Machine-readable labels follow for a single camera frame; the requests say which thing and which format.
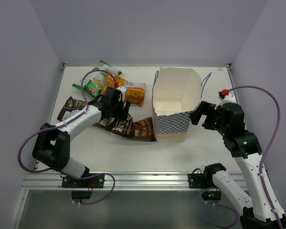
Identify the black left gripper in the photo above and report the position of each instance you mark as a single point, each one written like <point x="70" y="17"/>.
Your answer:
<point x="119" y="110"/>

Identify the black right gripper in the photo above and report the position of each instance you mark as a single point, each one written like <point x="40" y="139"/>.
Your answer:
<point x="204" y="107"/>

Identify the yellow snack bag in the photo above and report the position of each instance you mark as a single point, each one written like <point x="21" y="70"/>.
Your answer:
<point x="135" y="91"/>

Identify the dark brown snack bag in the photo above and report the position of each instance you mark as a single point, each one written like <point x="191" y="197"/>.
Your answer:
<point x="141" y="130"/>
<point x="73" y="106"/>

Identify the green Chuba chips bag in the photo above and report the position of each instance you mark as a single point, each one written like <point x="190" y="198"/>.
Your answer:
<point x="95" y="82"/>

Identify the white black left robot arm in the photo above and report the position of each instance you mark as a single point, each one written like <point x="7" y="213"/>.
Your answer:
<point x="53" y="143"/>

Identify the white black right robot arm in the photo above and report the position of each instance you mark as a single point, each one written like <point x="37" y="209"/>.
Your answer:
<point x="259" y="208"/>

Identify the blue checkered paper bag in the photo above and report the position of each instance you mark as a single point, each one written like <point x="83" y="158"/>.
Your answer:
<point x="176" y="93"/>

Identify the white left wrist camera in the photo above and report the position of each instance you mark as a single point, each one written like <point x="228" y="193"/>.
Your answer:
<point x="123" y="91"/>

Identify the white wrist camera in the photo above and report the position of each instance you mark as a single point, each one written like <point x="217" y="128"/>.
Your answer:
<point x="123" y="91"/>
<point x="225" y="97"/>

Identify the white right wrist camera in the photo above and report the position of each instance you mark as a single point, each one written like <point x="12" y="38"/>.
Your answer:
<point x="225" y="97"/>

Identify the aluminium mounting rail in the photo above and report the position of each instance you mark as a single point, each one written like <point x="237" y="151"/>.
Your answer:
<point x="134" y="181"/>

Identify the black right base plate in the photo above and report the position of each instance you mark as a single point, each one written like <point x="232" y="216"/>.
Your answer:
<point x="197" y="180"/>

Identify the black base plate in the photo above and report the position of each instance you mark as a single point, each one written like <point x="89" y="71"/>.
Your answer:
<point x="82" y="189"/>
<point x="197" y="180"/>

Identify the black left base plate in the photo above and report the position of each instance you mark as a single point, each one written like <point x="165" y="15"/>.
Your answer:
<point x="82" y="189"/>

